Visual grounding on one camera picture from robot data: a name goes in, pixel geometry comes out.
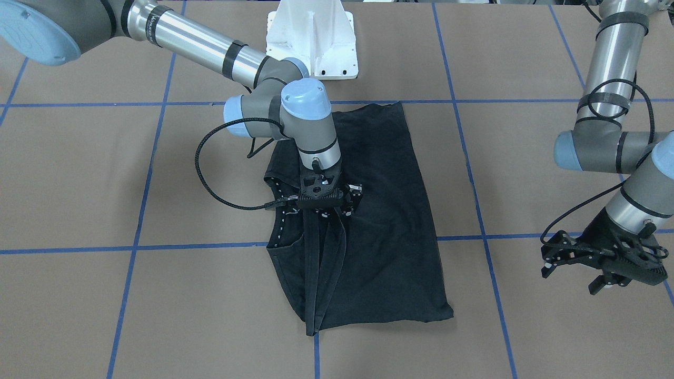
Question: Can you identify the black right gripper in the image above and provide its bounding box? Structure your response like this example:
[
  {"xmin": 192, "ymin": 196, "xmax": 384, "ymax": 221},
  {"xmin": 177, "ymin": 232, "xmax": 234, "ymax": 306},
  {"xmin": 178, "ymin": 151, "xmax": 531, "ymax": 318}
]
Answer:
[{"xmin": 266, "ymin": 161, "xmax": 363, "ymax": 216}]

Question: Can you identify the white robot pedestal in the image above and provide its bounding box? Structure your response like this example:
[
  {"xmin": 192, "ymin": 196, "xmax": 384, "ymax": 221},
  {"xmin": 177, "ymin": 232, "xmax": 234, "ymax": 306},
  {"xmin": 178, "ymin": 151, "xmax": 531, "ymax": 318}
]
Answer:
[{"xmin": 266, "ymin": 1, "xmax": 359, "ymax": 80}]

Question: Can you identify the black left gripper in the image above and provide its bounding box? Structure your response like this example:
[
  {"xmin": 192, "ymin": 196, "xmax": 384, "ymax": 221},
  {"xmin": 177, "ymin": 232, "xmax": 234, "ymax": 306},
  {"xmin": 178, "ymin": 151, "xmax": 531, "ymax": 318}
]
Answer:
[{"xmin": 541, "ymin": 210, "xmax": 669, "ymax": 295}]

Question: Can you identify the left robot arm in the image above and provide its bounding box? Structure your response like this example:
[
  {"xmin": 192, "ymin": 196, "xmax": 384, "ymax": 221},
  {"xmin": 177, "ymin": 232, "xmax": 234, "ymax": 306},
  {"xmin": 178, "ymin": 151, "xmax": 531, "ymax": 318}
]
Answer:
[{"xmin": 541, "ymin": 1, "xmax": 673, "ymax": 295}]

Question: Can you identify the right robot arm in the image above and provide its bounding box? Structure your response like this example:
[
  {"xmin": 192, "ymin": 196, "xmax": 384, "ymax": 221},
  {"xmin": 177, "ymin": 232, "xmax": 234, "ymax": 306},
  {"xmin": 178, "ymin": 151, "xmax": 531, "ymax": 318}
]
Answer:
[{"xmin": 2, "ymin": 1, "xmax": 363, "ymax": 216}]

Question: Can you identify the black graphic t-shirt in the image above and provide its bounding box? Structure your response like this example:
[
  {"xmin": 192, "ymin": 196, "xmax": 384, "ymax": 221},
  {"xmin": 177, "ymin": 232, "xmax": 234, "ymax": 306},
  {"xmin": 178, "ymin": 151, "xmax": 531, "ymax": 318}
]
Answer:
[{"xmin": 266, "ymin": 103, "xmax": 453, "ymax": 336}]

